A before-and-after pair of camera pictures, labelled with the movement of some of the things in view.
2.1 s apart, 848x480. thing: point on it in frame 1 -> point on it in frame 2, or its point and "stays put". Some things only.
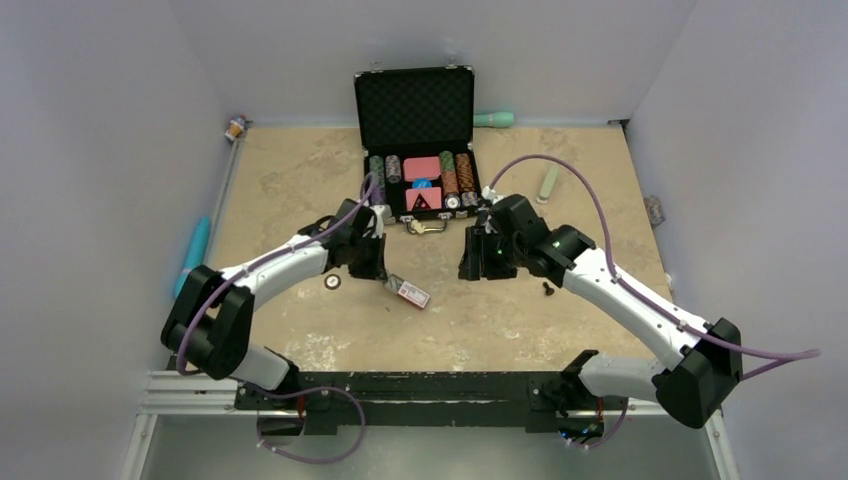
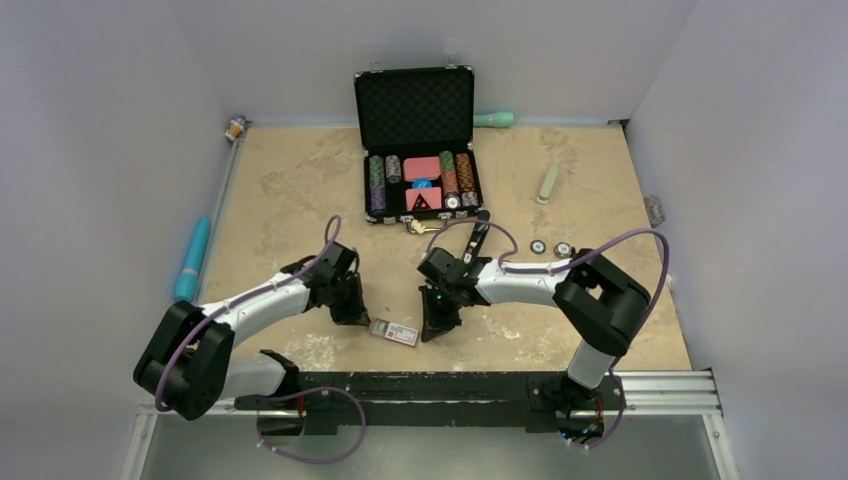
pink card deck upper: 419,167 stays put
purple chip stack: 378,194 stays put
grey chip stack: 393,168 stays put
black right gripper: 477,241 -> 436,325
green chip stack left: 376,166 stays put
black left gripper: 376,270 -> 355,314
